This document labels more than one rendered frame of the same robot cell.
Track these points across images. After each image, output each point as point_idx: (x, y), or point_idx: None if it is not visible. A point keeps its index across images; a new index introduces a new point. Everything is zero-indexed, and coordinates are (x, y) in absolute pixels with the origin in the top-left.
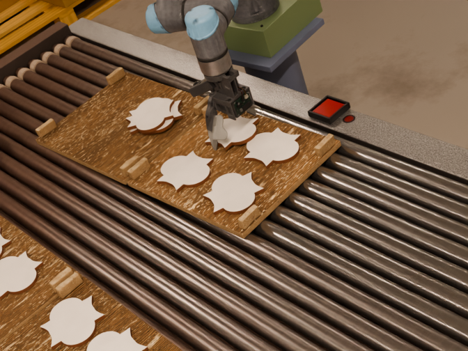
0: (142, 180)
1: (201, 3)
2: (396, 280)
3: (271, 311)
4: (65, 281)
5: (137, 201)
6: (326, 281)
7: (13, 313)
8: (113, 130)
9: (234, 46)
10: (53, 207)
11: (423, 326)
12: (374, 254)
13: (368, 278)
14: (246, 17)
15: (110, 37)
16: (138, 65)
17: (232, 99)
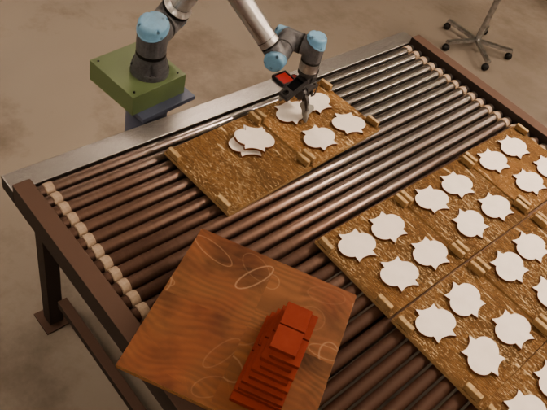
0: (317, 159)
1: (293, 36)
2: (413, 97)
3: (425, 134)
4: (408, 195)
5: (329, 167)
6: (414, 113)
7: (419, 228)
8: (248, 166)
9: (157, 101)
10: (317, 209)
11: (443, 96)
12: (401, 96)
13: (415, 102)
14: (167, 72)
15: (76, 159)
16: (151, 146)
17: (314, 83)
